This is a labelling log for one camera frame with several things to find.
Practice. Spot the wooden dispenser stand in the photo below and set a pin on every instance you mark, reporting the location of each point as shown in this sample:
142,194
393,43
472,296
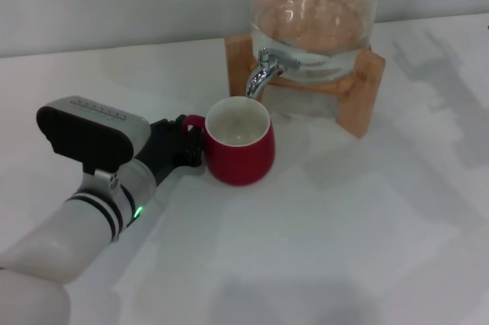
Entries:
238,69

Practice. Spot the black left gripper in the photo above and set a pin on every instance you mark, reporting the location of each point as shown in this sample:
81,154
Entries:
162,145

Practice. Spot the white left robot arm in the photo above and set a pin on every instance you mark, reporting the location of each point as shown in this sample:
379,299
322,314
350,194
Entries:
76,225

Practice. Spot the red ceramic cup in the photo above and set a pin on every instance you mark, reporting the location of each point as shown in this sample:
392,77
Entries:
240,160

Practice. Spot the glass water dispenser jar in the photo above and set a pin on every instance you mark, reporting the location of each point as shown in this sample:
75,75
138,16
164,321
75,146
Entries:
313,19

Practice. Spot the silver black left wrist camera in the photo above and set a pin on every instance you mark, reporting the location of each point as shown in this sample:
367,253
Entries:
88,134

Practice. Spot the chrome faucet tap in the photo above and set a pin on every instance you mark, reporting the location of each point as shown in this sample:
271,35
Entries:
259,78

